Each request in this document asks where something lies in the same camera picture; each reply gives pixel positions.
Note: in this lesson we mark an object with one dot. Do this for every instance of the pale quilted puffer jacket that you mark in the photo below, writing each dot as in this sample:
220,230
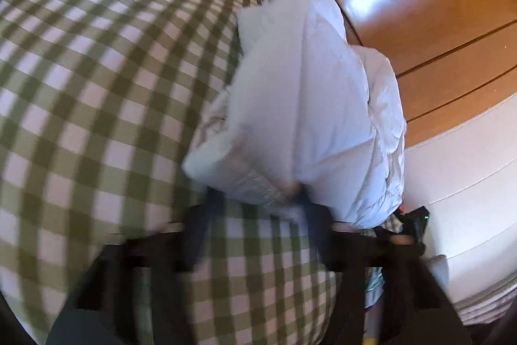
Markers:
311,98

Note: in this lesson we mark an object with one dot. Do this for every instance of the bed with green checked sheet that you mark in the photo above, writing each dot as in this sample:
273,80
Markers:
80,126

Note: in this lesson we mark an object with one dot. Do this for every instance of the wooden panelled wardrobe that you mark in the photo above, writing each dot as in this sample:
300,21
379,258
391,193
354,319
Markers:
444,25

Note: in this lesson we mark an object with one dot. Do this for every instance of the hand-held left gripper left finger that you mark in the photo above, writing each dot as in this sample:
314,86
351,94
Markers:
210,217

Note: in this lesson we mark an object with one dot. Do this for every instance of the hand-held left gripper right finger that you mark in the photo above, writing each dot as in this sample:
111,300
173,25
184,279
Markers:
314,221

